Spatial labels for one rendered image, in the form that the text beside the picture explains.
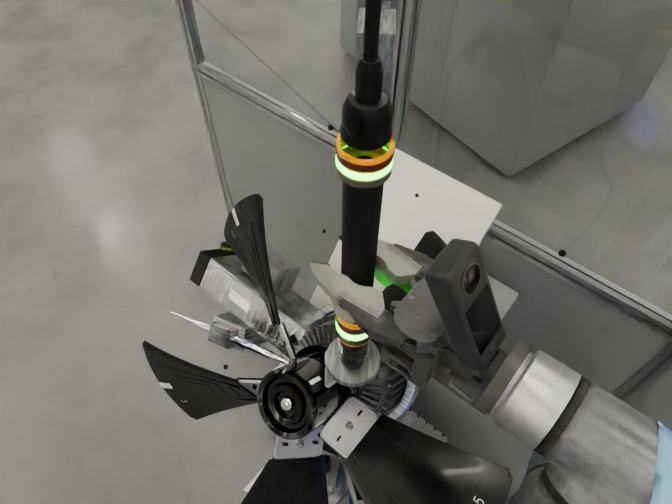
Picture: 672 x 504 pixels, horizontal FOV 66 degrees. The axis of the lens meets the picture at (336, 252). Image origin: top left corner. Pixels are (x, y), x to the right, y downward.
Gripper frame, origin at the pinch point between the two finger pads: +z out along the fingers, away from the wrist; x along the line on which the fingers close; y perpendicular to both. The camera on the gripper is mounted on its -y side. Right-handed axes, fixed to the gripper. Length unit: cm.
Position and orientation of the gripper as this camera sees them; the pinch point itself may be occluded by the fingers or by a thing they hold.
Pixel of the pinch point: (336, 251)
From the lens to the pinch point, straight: 51.4
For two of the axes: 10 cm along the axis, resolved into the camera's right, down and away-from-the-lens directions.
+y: 0.0, 6.1, 7.9
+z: -7.7, -5.0, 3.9
